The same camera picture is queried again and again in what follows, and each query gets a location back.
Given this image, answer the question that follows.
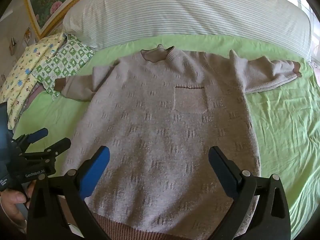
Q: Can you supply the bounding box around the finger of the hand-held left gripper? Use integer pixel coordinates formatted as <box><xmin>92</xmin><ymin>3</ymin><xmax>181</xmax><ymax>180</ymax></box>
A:
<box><xmin>24</xmin><ymin>137</ymin><xmax>72</xmax><ymax>161</ymax></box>
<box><xmin>14</xmin><ymin>127</ymin><xmax>49</xmax><ymax>153</ymax></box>

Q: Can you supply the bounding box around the person's left hand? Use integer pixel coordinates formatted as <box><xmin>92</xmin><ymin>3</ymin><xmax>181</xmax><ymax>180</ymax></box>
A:
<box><xmin>0</xmin><ymin>181</ymin><xmax>35</xmax><ymax>234</ymax></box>

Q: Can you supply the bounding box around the beige knitted sweater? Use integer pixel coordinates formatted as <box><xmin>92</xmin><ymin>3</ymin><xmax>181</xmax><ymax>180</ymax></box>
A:
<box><xmin>54</xmin><ymin>44</ymin><xmax>302</xmax><ymax>239</ymax></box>

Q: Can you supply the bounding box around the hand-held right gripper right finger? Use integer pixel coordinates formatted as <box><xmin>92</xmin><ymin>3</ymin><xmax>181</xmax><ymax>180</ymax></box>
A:
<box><xmin>208</xmin><ymin>146</ymin><xmax>292</xmax><ymax>240</ymax></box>

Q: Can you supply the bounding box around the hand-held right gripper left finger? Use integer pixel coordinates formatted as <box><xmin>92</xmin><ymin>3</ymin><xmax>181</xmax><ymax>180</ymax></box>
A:
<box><xmin>27</xmin><ymin>146</ymin><xmax>118</xmax><ymax>240</ymax></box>

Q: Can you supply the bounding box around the green bed sheet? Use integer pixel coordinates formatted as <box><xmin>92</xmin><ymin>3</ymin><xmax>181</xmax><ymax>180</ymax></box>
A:
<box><xmin>12</xmin><ymin>34</ymin><xmax>320</xmax><ymax>240</ymax></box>

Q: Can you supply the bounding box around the white striped quilt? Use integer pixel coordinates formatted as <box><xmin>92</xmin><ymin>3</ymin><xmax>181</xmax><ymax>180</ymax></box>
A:
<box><xmin>62</xmin><ymin>0</ymin><xmax>313</xmax><ymax>60</ymax></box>

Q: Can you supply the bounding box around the yellow printed pillow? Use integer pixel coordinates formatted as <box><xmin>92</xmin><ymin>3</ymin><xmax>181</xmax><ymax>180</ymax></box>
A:
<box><xmin>0</xmin><ymin>32</ymin><xmax>67</xmax><ymax>130</ymax></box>

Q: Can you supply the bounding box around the pink cloth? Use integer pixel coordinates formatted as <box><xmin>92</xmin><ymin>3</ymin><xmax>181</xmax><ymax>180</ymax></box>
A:
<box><xmin>21</xmin><ymin>84</ymin><xmax>48</xmax><ymax>114</ymax></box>

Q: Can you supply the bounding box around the green checked pillow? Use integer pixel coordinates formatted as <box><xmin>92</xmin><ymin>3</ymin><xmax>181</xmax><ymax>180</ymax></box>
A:
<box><xmin>32</xmin><ymin>34</ymin><xmax>95</xmax><ymax>102</ymax></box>

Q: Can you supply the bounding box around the gold framed floral wall picture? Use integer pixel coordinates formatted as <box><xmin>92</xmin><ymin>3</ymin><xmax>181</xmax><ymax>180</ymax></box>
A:
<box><xmin>24</xmin><ymin>0</ymin><xmax>110</xmax><ymax>39</ymax></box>

